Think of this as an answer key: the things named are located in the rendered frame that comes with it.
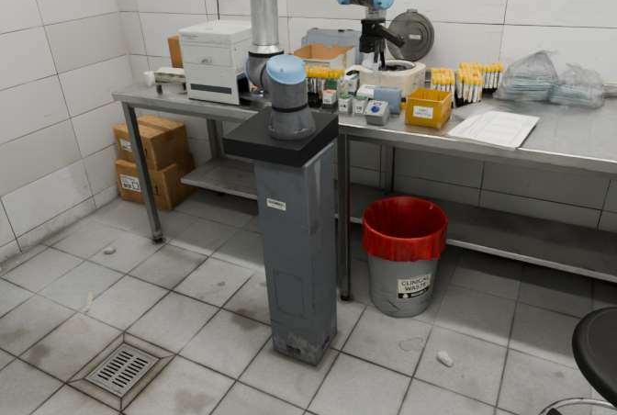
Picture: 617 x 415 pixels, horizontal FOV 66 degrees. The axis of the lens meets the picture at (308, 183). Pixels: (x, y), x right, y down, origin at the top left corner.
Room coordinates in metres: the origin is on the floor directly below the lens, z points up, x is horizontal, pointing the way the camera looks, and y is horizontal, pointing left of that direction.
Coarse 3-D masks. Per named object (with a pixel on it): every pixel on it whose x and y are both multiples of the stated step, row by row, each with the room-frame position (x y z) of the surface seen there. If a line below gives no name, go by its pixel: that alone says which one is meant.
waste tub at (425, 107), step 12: (408, 96) 1.64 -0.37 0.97; (420, 96) 1.74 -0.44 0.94; (432, 96) 1.71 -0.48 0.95; (444, 96) 1.69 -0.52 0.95; (408, 108) 1.63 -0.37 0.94; (420, 108) 1.61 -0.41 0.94; (432, 108) 1.58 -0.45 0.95; (444, 108) 1.60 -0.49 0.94; (408, 120) 1.63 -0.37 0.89; (420, 120) 1.60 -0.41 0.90; (432, 120) 1.58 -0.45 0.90; (444, 120) 1.61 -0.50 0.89
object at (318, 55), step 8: (304, 48) 2.36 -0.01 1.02; (312, 48) 2.41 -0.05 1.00; (320, 48) 2.39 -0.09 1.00; (328, 48) 2.37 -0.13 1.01; (336, 48) 2.35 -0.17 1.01; (344, 48) 2.33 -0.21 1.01; (352, 48) 2.27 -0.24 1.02; (304, 56) 2.35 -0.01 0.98; (312, 56) 2.41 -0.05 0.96; (320, 56) 2.39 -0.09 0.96; (328, 56) 2.37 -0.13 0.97; (336, 56) 2.35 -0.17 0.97; (344, 56) 2.19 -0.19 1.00; (352, 56) 2.27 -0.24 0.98; (312, 64) 2.10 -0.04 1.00; (320, 64) 2.08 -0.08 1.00; (328, 64) 2.06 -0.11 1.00; (336, 64) 2.11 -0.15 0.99; (344, 64) 2.19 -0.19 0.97; (352, 64) 2.27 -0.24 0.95
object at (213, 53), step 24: (216, 24) 2.17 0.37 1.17; (240, 24) 2.14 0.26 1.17; (192, 48) 2.04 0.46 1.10; (216, 48) 1.98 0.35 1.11; (240, 48) 1.99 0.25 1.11; (192, 72) 2.05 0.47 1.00; (216, 72) 1.99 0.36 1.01; (240, 72) 1.97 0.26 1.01; (192, 96) 2.06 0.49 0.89; (216, 96) 2.00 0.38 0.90
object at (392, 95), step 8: (376, 88) 1.76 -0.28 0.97; (384, 88) 1.76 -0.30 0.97; (392, 88) 1.75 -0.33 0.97; (400, 88) 1.75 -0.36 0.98; (376, 96) 1.76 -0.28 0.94; (384, 96) 1.75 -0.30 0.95; (392, 96) 1.73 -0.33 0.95; (400, 96) 1.75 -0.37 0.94; (392, 104) 1.73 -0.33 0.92; (400, 104) 1.76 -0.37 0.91; (392, 112) 1.73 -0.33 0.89
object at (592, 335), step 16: (592, 320) 0.85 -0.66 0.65; (608, 320) 0.84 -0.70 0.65; (576, 336) 0.81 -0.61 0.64; (592, 336) 0.80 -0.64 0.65; (608, 336) 0.80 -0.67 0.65; (576, 352) 0.77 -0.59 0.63; (592, 352) 0.75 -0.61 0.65; (608, 352) 0.75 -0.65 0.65; (592, 368) 0.72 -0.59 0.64; (608, 368) 0.71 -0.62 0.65; (592, 384) 0.70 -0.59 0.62; (608, 384) 0.67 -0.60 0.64; (560, 400) 0.93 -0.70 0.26; (576, 400) 0.92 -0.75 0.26; (592, 400) 0.92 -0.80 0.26; (608, 400) 0.66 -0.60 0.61
